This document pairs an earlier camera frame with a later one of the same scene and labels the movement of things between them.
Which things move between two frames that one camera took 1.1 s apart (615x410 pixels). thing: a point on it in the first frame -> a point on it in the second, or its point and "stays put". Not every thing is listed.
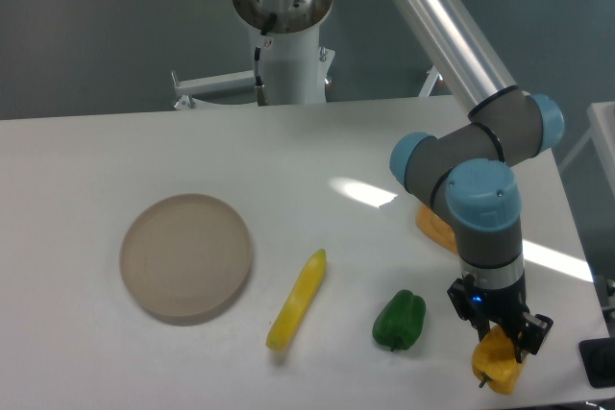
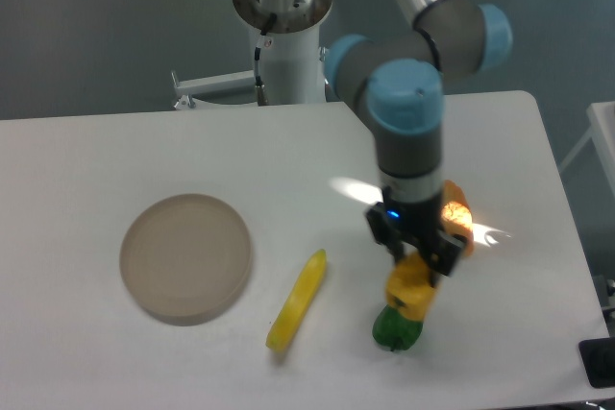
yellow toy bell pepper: x=495 y=359 -> x=408 y=286
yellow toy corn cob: x=297 y=301 stays put
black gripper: x=500 y=301 -> x=417 y=227
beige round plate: x=185 y=254 stays put
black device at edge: x=599 y=354 stays put
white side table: x=602 y=132 stays put
